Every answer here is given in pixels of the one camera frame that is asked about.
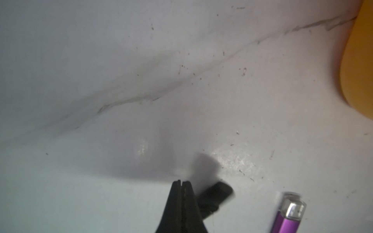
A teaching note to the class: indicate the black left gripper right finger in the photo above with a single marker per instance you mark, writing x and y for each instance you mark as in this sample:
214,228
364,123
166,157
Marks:
192,221

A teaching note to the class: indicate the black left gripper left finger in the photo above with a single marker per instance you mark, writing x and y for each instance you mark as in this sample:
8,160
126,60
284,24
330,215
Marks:
171,221

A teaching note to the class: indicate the black usb flash drive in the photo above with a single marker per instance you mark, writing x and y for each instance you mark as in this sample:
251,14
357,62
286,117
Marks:
209,200

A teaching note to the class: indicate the purple usb flash drive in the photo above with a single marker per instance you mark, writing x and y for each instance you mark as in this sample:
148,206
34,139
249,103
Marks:
290,214

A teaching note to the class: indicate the yellow storage box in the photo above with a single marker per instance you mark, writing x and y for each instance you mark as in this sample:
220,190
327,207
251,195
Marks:
356,71

